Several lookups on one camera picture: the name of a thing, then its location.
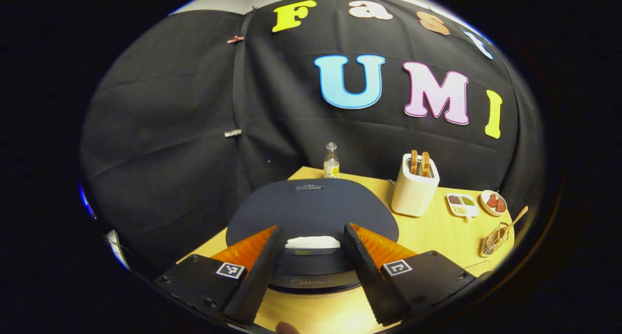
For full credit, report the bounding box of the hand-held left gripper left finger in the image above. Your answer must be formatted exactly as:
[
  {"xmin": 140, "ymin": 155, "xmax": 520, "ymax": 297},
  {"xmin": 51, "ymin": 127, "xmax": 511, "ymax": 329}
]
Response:
[{"xmin": 154, "ymin": 225, "xmax": 286, "ymax": 326}]

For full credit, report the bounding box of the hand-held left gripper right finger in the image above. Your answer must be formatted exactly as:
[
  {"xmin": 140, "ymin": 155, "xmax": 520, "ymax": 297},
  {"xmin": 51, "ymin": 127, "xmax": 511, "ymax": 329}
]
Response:
[{"xmin": 343, "ymin": 223, "xmax": 478, "ymax": 326}]

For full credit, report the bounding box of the dark rice cooker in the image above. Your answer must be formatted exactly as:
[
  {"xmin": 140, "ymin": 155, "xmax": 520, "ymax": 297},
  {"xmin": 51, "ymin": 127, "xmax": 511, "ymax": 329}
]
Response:
[{"xmin": 226, "ymin": 178, "xmax": 400, "ymax": 294}]

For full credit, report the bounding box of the wooden spoon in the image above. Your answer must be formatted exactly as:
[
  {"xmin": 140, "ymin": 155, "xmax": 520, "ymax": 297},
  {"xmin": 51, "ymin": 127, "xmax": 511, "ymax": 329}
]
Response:
[{"xmin": 498, "ymin": 206, "xmax": 529, "ymax": 242}]

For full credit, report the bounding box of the white toaster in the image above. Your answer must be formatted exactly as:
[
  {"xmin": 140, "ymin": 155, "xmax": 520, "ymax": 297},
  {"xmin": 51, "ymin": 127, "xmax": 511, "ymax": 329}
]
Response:
[{"xmin": 391, "ymin": 153, "xmax": 440, "ymax": 217}]

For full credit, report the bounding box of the small clear bottle yellow label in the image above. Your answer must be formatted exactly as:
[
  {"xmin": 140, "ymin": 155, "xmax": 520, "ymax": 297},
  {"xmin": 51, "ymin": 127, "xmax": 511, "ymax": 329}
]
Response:
[{"xmin": 324, "ymin": 142, "xmax": 340, "ymax": 179}]

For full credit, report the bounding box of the white divided grain dish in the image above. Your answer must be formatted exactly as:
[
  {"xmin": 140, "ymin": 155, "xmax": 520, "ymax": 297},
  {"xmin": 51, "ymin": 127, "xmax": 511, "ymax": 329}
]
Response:
[{"xmin": 446, "ymin": 193, "xmax": 480, "ymax": 221}]

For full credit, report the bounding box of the white round plate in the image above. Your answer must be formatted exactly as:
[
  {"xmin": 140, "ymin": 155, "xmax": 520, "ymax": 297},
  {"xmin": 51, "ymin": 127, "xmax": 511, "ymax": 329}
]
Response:
[{"xmin": 480, "ymin": 190, "xmax": 508, "ymax": 217}]

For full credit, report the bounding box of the glowing screen device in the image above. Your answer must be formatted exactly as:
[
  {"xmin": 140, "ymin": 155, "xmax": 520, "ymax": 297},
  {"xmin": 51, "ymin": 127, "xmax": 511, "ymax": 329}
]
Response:
[{"xmin": 104, "ymin": 229, "xmax": 132, "ymax": 270}]

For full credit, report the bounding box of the black backdrop cloth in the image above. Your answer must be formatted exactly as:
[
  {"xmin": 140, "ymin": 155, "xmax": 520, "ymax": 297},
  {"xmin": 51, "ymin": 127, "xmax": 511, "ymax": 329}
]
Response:
[{"xmin": 80, "ymin": 0, "xmax": 542, "ymax": 276}]

